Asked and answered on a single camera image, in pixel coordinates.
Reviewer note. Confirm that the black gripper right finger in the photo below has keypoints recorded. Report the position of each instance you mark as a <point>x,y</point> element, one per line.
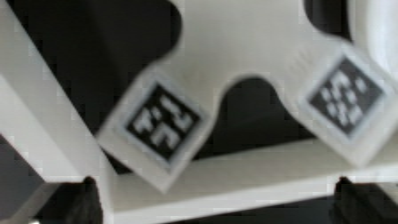
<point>364,203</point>

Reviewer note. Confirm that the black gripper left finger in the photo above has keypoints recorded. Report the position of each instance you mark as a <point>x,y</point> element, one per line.
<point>73,205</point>

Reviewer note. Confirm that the white round table top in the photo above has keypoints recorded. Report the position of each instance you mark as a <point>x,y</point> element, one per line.
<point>373,30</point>

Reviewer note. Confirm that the white right fence block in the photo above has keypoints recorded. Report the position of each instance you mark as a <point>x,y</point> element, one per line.
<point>41,125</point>

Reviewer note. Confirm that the white front fence rail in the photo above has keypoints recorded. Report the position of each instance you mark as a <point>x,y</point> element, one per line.
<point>254,179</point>

